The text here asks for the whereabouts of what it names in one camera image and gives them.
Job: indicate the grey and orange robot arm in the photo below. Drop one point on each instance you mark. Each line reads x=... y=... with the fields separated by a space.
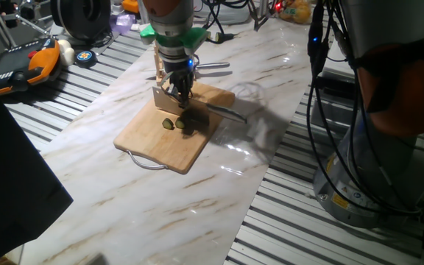
x=392 y=92

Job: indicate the orange and black teach pendant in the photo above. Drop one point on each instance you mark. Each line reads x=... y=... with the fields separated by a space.
x=42 y=60

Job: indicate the purple plastic bag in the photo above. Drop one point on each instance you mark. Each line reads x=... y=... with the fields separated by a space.
x=121 y=22

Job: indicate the black filament spool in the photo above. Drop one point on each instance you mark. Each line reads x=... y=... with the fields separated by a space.
x=83 y=16

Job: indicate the cucumber end piece with stem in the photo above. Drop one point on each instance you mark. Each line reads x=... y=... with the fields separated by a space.
x=223 y=37

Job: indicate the white rounded toy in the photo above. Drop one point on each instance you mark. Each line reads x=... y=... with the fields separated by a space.
x=66 y=51

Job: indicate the green wrist mount plate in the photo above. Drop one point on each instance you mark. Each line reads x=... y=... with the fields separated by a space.
x=182 y=38

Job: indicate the clear bag of yellow fruit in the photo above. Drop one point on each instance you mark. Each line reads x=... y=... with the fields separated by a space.
x=296 y=11

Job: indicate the wooden peg knife rack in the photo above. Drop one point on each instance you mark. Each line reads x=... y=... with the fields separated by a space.
x=158 y=62

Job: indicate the steel cleaver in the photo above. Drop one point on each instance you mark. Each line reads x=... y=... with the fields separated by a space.
x=164 y=101

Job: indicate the white plastic bag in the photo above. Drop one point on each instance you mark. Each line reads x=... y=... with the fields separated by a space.
x=230 y=14

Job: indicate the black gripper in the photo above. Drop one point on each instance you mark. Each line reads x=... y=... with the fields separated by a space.
x=179 y=68

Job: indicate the orange plastic object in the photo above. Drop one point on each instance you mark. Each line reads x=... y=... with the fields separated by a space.
x=131 y=6

